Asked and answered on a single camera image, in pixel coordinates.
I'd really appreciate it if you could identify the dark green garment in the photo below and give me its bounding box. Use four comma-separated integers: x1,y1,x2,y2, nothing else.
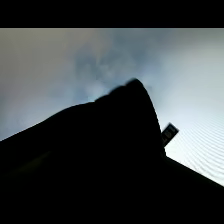
0,77,224,197

